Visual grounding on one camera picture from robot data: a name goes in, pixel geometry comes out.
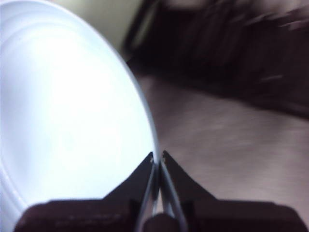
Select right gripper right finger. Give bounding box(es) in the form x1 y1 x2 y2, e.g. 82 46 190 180
161 150 306 232

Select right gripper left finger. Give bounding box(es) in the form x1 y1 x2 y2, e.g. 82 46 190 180
14 151 155 232

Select blue round plate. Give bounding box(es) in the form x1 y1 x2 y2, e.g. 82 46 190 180
0 0 160 219

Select black plastic plate rack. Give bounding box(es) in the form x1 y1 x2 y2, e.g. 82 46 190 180
122 0 309 120

